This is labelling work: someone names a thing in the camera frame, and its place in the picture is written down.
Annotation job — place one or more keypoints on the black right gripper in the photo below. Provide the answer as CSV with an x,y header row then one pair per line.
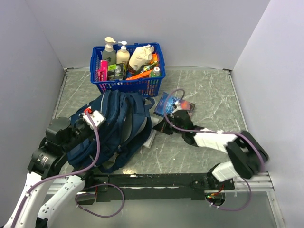
x,y
163,126

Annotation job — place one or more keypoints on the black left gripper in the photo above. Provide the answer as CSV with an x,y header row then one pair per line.
x,y
91,136

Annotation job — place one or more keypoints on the blue Jane Eyre book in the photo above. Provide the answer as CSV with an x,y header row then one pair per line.
x,y
171,105

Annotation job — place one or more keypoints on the navy blue student backpack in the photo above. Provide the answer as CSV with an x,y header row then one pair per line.
x,y
126,128

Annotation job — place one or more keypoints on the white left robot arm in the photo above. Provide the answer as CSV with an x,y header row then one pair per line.
x,y
46,190

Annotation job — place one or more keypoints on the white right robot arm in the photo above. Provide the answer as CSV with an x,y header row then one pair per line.
x,y
246,156

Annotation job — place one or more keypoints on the orange package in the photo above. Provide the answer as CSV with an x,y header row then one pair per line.
x,y
141,75

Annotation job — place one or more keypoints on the green glass bottle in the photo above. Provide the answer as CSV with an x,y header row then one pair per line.
x,y
149,67

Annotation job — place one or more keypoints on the pink box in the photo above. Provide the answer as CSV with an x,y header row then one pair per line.
x,y
102,71

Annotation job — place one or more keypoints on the beige cloth sack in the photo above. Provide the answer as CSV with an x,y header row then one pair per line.
x,y
140,57

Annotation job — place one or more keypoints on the black green box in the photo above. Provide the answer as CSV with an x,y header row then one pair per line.
x,y
116,71

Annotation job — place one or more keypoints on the cream pump lotion bottle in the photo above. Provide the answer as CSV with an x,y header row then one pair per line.
x,y
122,55

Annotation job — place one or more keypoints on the grey pump bottle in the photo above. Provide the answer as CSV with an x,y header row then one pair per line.
x,y
108,53

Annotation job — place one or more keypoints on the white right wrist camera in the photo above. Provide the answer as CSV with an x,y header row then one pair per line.
x,y
177,106

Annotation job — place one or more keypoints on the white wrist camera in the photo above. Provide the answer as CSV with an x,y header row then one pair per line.
x,y
177,106
93,118

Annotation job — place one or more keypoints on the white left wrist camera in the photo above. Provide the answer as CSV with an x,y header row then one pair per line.
x,y
93,118

